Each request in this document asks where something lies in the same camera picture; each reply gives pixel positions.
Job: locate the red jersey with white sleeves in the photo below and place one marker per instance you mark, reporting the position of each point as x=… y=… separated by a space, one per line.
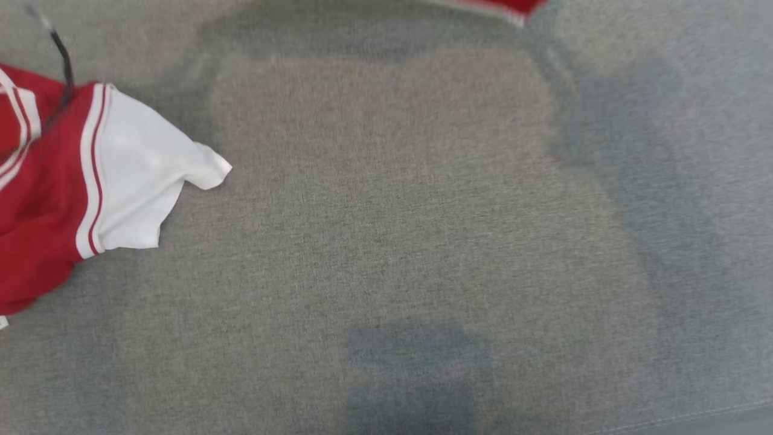
x=36 y=241

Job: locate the red shorts with white bands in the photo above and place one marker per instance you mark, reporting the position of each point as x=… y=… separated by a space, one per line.
x=513 y=5

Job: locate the grey fabric sofa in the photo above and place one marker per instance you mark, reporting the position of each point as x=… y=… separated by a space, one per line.
x=392 y=241

